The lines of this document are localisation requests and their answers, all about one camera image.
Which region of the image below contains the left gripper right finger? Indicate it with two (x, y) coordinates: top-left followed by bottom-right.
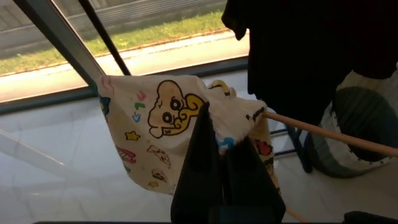
(224, 136), (286, 222)

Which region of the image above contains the black clothes rack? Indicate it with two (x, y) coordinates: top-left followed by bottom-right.
(77, 0), (313, 174)

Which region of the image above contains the black garment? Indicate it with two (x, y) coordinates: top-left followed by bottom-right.
(221, 0), (398, 127)

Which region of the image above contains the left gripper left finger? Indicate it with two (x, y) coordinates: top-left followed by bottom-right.
(170, 101), (224, 222)

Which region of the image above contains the cream printed garment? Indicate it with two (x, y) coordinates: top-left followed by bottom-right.
(96, 74), (281, 197)

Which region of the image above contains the pink clothes hanger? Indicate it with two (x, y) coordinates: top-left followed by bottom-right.
(262, 111), (398, 223)

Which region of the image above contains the white laundry basket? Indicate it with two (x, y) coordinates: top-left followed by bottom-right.
(306, 70), (398, 179)

